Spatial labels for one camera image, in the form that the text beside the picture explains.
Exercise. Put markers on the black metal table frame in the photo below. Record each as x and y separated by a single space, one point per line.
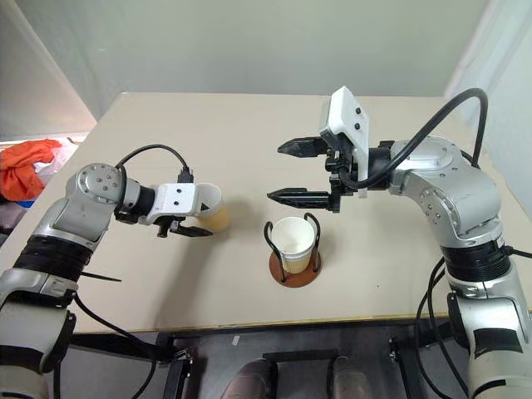
120 343

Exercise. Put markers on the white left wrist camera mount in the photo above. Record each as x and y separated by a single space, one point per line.
174 199

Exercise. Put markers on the tan ribbed paper cup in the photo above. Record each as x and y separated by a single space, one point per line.
218 216

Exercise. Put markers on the white paper cup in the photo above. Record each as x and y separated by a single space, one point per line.
295 245

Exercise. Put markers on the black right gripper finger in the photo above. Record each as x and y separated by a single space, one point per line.
305 146
301 197

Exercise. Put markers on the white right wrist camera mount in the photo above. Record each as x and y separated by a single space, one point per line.
347 116

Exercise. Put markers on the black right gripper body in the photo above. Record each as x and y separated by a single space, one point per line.
343 174

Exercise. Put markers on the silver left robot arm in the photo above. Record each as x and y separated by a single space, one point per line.
75 216

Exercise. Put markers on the white plastic bag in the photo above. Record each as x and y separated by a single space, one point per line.
54 164

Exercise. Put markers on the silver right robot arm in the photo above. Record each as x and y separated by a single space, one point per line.
457 195

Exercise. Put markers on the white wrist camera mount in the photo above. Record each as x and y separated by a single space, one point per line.
347 116
174 199

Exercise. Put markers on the dark rounded shape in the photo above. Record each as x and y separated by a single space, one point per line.
249 380
351 380

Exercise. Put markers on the black metal bracket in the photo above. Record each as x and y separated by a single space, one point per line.
301 356

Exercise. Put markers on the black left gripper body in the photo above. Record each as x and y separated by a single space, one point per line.
168 228

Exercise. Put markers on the orange cloth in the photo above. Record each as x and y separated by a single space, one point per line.
23 166

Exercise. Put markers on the black zip tie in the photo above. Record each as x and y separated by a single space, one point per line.
101 277

